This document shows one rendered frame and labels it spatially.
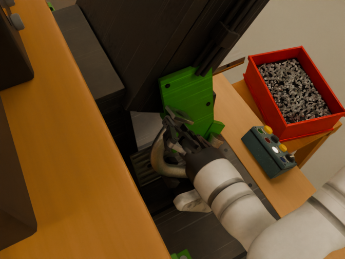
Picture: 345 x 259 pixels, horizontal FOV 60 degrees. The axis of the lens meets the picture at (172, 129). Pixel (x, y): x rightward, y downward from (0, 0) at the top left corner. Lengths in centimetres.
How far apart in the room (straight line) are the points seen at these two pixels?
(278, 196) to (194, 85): 43
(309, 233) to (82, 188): 31
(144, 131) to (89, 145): 75
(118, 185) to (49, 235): 4
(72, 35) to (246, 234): 55
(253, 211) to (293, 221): 6
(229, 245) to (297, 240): 43
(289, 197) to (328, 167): 121
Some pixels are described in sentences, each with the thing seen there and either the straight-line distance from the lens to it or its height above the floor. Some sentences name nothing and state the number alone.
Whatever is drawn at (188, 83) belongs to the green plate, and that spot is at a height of 124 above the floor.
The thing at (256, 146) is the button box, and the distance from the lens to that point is 91.
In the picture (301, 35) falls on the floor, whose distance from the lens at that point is 279.
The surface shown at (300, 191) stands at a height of 90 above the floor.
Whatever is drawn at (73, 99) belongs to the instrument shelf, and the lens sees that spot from 22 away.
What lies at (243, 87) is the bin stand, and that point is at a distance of 121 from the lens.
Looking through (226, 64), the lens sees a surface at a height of 113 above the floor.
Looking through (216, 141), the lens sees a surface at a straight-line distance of 71.
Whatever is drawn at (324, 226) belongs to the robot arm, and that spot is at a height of 133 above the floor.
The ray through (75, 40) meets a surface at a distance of 73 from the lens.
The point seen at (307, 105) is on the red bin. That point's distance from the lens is 111.
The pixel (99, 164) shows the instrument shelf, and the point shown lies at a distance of 19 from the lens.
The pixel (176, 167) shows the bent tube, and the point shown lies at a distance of 71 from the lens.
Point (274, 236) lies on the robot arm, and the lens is 42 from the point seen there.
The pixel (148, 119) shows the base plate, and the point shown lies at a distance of 97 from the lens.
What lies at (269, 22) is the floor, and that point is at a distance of 284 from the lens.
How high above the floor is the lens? 171
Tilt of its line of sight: 59 degrees down
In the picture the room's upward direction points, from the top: straight up
